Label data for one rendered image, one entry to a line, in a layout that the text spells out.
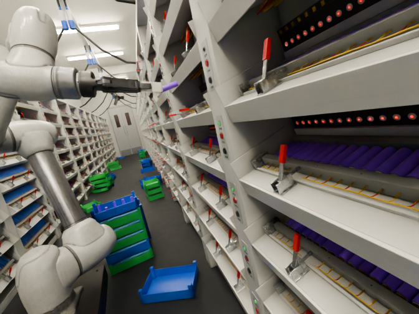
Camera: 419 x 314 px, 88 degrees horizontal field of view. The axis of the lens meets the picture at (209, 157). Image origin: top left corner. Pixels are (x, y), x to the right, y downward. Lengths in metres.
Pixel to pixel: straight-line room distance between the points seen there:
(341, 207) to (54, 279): 1.02
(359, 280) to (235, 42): 0.55
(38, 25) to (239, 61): 0.57
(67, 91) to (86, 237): 0.68
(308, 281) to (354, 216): 0.22
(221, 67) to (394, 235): 0.45
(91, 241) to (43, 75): 0.73
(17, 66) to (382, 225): 0.82
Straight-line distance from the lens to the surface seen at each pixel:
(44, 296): 1.14
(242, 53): 0.60
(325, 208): 0.38
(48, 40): 0.84
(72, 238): 1.19
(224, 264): 1.24
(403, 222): 0.34
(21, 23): 0.86
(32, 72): 0.76
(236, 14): 0.49
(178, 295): 1.40
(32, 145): 1.27
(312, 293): 0.52
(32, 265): 1.11
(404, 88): 0.26
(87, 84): 0.74
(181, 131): 1.23
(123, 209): 1.66
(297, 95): 0.34
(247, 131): 0.58
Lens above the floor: 0.92
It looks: 10 degrees down
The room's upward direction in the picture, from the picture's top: 12 degrees counter-clockwise
